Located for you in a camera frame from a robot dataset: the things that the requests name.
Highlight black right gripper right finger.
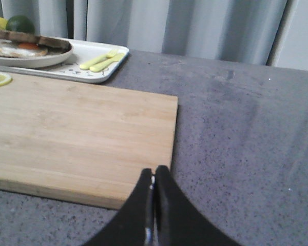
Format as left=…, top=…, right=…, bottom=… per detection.
left=155, top=166, right=239, bottom=245

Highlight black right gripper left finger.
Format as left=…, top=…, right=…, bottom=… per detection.
left=84, top=169, right=153, bottom=245

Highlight white round plate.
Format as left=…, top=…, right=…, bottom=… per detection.
left=0, top=39, right=73, bottom=68

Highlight fried egg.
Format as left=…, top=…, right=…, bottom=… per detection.
left=0, top=42, right=48, bottom=57

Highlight white rectangular bear tray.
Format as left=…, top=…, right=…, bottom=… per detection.
left=0, top=39, right=129, bottom=84

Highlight wooden cutting board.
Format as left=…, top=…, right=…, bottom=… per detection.
left=0, top=74, right=178, bottom=209

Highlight yellow plastic fork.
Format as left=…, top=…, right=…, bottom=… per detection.
left=79, top=49, right=118, bottom=70

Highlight grey curtain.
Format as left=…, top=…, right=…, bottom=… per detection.
left=0, top=1, right=308, bottom=71

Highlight green lime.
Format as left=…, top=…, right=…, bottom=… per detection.
left=6, top=15, right=35, bottom=34

